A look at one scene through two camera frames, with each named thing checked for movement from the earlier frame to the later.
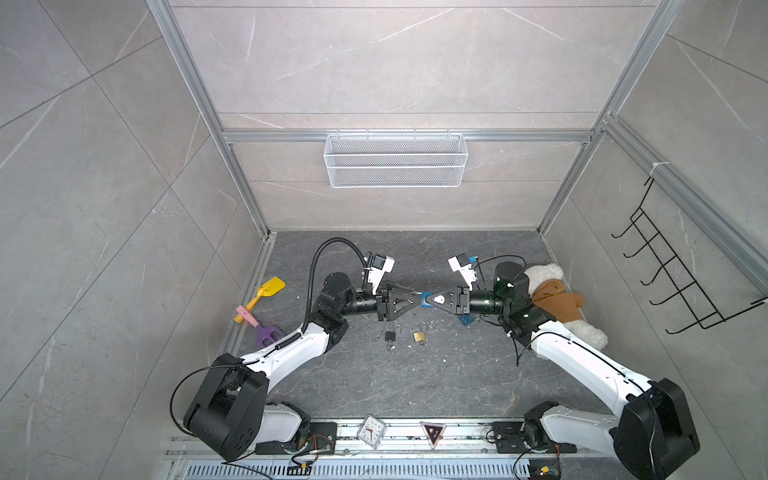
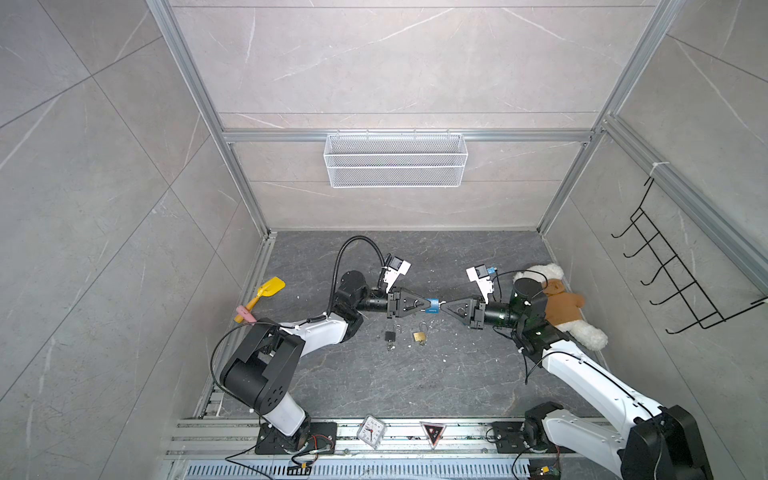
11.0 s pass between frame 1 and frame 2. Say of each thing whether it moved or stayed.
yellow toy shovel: stayed
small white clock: stayed
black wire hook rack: stayed
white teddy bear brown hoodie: stayed
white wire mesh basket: stayed
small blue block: moved
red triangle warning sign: stayed
